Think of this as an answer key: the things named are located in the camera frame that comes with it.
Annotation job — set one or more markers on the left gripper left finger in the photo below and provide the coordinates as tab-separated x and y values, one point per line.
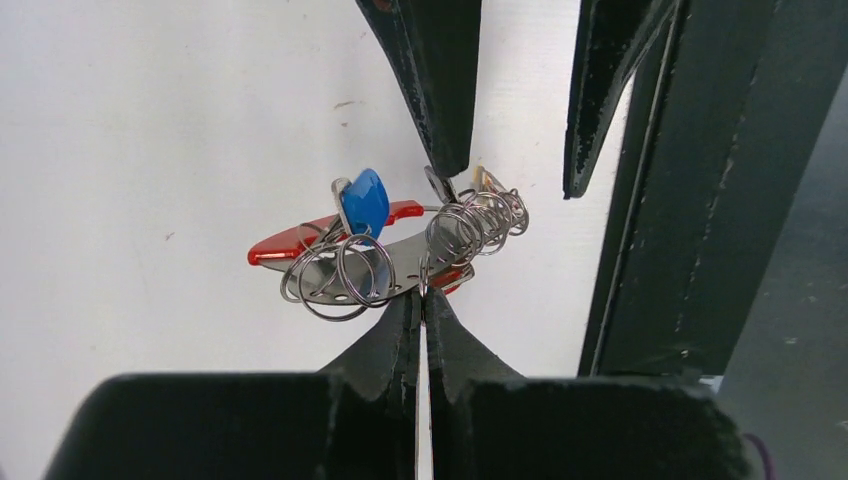
372	429

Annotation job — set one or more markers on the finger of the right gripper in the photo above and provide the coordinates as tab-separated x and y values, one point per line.
612	38
432	47

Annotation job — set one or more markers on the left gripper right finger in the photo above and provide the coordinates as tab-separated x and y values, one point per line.
457	362

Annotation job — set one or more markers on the key with red tag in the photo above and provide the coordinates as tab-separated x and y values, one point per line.
452	278

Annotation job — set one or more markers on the key organizer with red handle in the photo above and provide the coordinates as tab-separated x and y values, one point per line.
337	276

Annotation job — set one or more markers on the blue key tag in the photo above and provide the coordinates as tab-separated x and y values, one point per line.
365	205

